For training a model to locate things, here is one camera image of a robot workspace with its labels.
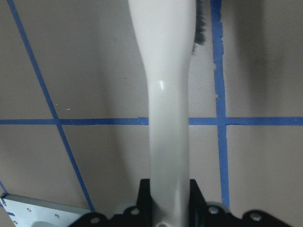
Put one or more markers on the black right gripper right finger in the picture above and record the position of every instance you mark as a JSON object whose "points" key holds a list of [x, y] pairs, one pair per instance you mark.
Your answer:
{"points": [[196, 200]]}

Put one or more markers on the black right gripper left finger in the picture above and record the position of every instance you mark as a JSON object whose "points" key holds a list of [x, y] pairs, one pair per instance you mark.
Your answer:
{"points": [[144, 199]]}

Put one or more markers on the beige hand brush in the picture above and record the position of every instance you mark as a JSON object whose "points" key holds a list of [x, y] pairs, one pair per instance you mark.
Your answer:
{"points": [[167, 32]]}

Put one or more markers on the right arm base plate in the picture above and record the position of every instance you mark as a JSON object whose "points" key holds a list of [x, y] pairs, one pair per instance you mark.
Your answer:
{"points": [[28, 212]]}

